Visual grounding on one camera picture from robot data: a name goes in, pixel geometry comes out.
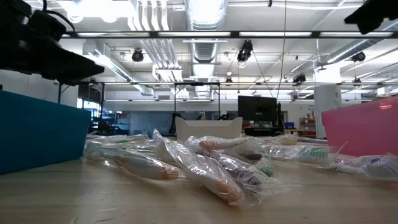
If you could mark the pink plastic bin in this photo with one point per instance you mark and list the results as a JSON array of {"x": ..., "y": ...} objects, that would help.
[{"x": 363, "y": 130}]

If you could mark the black frame bar with lights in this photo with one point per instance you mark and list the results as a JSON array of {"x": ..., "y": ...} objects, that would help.
[{"x": 234, "y": 34}]

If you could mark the teal plastic bin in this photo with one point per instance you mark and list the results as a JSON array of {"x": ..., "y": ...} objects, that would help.
[{"x": 37, "y": 133}]

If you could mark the small black robot arm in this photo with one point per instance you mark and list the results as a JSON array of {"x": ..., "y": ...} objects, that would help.
[{"x": 174, "y": 116}]

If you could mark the white plastic bin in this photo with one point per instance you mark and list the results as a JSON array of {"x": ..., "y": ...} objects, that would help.
[{"x": 208, "y": 129}]

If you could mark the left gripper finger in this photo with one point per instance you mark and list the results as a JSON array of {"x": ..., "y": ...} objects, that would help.
[
  {"x": 76, "y": 81},
  {"x": 71, "y": 64}
]

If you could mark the red storage shelf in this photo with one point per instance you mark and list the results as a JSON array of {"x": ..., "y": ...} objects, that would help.
[{"x": 308, "y": 127}]

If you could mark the black workstation frame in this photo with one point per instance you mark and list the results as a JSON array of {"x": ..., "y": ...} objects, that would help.
[{"x": 197, "y": 83}]

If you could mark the blue crate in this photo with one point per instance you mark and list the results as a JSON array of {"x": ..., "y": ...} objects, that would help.
[{"x": 289, "y": 125}]

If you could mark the black hanging camera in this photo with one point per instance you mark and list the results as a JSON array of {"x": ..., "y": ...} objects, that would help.
[
  {"x": 245, "y": 49},
  {"x": 299, "y": 79},
  {"x": 137, "y": 56},
  {"x": 359, "y": 57}
]

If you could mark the silver ventilation duct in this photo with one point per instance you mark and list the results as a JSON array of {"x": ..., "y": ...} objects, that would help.
[
  {"x": 205, "y": 49},
  {"x": 351, "y": 49}
]

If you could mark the white square column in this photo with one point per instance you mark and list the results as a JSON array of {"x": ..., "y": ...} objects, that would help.
[{"x": 326, "y": 112}]

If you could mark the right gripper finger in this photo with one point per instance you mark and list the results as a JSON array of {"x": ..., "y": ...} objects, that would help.
[{"x": 376, "y": 15}]

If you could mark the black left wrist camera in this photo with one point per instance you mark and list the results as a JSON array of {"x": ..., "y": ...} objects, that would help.
[{"x": 46, "y": 26}]

